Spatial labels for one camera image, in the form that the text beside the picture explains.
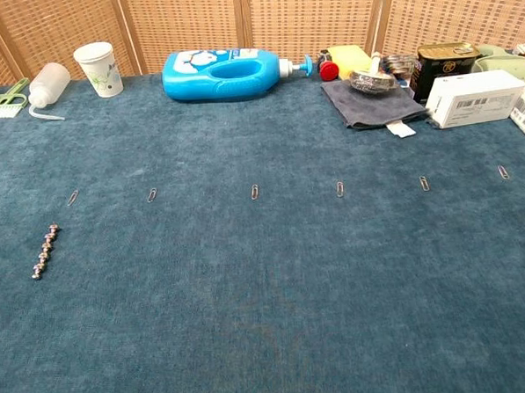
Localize yellow sponge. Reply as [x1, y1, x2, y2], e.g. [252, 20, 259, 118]
[326, 44, 375, 82]

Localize blue table cloth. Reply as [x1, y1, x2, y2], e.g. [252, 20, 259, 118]
[0, 55, 525, 393]

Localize green brush white bristles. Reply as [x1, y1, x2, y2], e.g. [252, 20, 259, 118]
[0, 77, 33, 120]

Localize white paper cup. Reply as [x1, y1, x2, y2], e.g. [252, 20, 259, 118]
[72, 40, 124, 100]

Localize black gold meat can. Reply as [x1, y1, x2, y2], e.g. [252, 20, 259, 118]
[410, 40, 485, 106]

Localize white cardboard box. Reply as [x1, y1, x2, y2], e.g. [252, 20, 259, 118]
[422, 68, 525, 131]

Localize wicker folding screen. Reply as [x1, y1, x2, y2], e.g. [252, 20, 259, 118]
[0, 0, 525, 88]

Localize chain of silver magnetic balls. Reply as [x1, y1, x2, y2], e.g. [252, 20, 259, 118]
[28, 222, 64, 281]

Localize blue detergent pump bottle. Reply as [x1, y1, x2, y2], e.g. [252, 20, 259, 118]
[160, 43, 317, 106]

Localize round scrubber white handle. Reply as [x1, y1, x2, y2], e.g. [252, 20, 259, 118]
[346, 50, 399, 97]

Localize small red capped object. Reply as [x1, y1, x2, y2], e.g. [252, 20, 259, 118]
[317, 49, 341, 83]

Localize grey folded cloth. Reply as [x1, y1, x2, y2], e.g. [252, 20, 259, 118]
[320, 74, 430, 143]

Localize translucent squeeze wash bottle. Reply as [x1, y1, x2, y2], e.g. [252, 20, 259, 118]
[25, 61, 74, 123]

